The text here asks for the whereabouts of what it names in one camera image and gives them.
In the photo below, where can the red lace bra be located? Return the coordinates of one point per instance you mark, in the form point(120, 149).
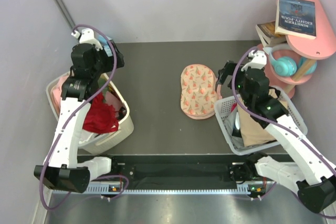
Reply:
point(101, 117)

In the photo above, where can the Nineteen Eighty-Four book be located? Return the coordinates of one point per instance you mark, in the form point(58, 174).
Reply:
point(296, 18)

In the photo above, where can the floral mesh laundry bag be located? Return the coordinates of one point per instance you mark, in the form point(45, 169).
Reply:
point(199, 91)

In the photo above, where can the teal headphones on shelf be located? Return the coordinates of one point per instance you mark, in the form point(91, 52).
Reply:
point(283, 66)

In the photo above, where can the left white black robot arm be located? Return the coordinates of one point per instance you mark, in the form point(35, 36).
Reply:
point(65, 129)

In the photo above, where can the blue headphones on table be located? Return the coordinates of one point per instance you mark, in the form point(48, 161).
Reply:
point(105, 45)

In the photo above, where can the pink tiered shelf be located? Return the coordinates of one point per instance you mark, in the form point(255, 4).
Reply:
point(322, 47)

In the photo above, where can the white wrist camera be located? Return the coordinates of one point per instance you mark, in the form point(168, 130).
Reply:
point(258, 60)
point(88, 36)

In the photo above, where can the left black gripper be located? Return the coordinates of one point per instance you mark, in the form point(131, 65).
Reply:
point(109, 60)

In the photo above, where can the white perforated plastic basket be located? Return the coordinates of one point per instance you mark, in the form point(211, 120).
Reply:
point(226, 115)

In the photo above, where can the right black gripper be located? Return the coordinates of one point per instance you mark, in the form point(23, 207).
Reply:
point(223, 73)

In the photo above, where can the pink garment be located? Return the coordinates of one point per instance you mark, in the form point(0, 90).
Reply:
point(56, 93)

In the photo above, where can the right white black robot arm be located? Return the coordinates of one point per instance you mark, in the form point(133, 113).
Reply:
point(312, 179)

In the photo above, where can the grey garment in basket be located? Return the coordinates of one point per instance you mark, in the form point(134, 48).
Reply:
point(234, 135)

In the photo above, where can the cream laundry basket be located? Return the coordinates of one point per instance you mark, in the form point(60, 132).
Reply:
point(103, 142)

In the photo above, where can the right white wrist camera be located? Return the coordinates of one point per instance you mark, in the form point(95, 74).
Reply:
point(258, 60)

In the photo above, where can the white garment in basket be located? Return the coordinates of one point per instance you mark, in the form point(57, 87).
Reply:
point(86, 136)

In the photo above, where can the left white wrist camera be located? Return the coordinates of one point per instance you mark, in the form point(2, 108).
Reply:
point(88, 36)

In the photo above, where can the aluminium rail frame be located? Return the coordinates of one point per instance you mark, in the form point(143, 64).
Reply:
point(111, 176)

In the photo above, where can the beige folded garment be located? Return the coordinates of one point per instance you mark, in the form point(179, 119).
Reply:
point(252, 133)

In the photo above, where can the stacked paperback books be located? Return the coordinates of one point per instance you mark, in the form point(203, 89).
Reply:
point(267, 35)

